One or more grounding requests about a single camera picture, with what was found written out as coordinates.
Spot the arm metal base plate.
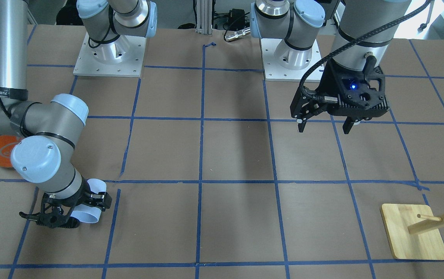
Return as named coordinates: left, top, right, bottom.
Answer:
left=73, top=34, right=147, bottom=78
left=260, top=38, right=321, bottom=82

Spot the aluminium frame post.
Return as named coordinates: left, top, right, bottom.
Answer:
left=194, top=0, right=213, bottom=36

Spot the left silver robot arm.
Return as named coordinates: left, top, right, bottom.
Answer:
left=250, top=0, right=410, bottom=134

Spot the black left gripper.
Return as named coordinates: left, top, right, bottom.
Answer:
left=290, top=62, right=390, bottom=134

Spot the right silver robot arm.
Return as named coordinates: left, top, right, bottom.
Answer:
left=0, top=0, right=157, bottom=228

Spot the black braided cable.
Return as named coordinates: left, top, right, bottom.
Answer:
left=299, top=0, right=434, bottom=102

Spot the wooden mug tree stand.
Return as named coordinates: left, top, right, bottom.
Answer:
left=380, top=203, right=444, bottom=261

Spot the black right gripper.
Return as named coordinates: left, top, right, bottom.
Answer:
left=19, top=188, right=112, bottom=228

